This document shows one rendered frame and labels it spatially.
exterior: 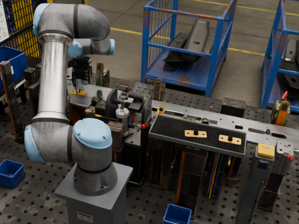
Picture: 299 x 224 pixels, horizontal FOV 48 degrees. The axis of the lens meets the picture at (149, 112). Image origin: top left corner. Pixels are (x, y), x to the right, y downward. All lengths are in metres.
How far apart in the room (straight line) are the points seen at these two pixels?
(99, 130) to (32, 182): 0.82
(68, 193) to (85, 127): 0.25
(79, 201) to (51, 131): 0.25
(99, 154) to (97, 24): 0.44
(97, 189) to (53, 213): 0.54
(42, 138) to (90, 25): 0.41
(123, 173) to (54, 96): 0.37
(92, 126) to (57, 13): 0.39
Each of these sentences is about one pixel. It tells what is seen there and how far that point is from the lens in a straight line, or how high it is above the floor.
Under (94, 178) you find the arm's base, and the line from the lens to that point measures 1.12.
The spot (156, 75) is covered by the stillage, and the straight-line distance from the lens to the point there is 3.74.
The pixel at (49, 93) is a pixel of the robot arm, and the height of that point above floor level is 1.40.
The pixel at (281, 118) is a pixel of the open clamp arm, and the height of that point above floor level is 1.02.
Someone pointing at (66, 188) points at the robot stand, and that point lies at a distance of 1.19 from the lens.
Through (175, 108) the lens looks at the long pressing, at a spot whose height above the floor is 1.00.
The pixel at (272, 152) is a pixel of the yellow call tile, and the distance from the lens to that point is 1.33.
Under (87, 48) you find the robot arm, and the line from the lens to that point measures 1.57.
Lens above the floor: 1.97
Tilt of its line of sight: 35 degrees down
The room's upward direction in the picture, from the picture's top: 3 degrees clockwise
